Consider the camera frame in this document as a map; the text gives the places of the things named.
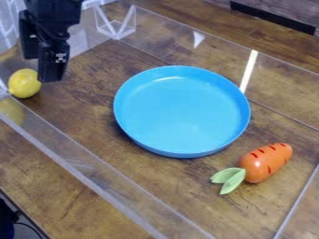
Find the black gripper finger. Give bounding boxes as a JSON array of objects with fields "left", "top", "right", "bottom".
[
  {"left": 19, "top": 10, "right": 39, "bottom": 59},
  {"left": 38, "top": 41, "right": 70, "bottom": 83}
]

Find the clear acrylic enclosure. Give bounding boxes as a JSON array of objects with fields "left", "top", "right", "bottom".
[{"left": 0, "top": 0, "right": 319, "bottom": 239}]

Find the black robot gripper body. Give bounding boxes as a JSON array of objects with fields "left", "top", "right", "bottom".
[{"left": 24, "top": 0, "right": 84, "bottom": 35}]

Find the yellow lemon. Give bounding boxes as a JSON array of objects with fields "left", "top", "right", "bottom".
[{"left": 8, "top": 68, "right": 42, "bottom": 98}]

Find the orange toy carrot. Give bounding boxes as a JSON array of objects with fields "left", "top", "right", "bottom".
[{"left": 210, "top": 143, "right": 293, "bottom": 195}]

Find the blue round tray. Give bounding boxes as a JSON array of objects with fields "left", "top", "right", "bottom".
[{"left": 114, "top": 65, "right": 251, "bottom": 159}]

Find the black cable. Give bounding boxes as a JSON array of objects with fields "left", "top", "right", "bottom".
[{"left": 0, "top": 199, "right": 46, "bottom": 239}]

